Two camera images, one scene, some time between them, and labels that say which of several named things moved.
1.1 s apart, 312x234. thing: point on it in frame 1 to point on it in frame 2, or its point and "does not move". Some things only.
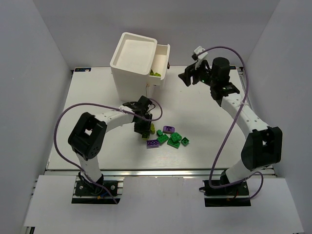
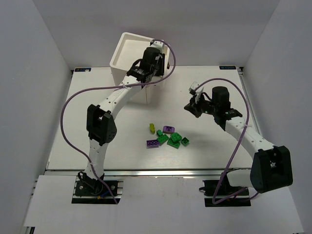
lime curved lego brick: (152, 129) does not move
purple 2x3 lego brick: (151, 144) does not move
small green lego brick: (159, 132) does not move
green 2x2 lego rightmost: (185, 141) does not move
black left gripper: (142, 125) to (162, 64)
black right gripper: (192, 74) to (193, 108)
